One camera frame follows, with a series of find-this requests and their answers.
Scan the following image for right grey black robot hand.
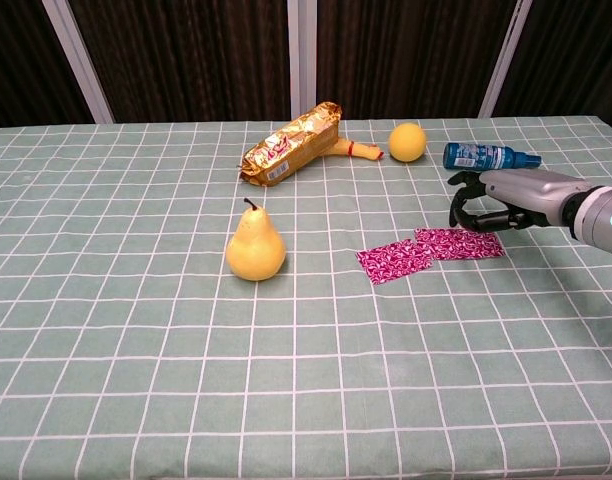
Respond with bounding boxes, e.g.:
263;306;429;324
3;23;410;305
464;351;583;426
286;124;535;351
447;169;588;233

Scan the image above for pink patterned packet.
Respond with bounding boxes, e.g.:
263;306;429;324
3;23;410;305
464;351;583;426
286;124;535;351
414;227;504;262
355;238;433;287

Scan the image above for blue spray bottle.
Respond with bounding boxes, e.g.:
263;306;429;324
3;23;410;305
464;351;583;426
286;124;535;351
442;141;543;174

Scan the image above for yellow ball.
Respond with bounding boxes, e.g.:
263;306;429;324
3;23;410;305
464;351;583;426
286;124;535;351
388;121;428;163

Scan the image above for dark brown screen panel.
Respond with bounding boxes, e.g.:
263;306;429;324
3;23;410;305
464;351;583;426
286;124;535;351
315;0;518;121
0;0;95;130
67;0;293;124
491;0;612;137

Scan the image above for yellow toy with red band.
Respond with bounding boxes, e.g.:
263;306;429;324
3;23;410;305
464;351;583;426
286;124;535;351
327;138;386;164

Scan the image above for gold foil biscuit package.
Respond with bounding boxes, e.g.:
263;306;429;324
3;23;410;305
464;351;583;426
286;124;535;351
239;101;343;187

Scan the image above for yellow pear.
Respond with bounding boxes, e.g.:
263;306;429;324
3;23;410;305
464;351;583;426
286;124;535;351
225;197;287;282

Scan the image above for green checked tablecloth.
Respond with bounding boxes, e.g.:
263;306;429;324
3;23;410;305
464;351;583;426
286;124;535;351
0;115;612;480

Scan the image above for white frame post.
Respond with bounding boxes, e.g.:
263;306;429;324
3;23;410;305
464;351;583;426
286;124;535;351
286;0;318;122
477;0;535;119
40;0;115;125

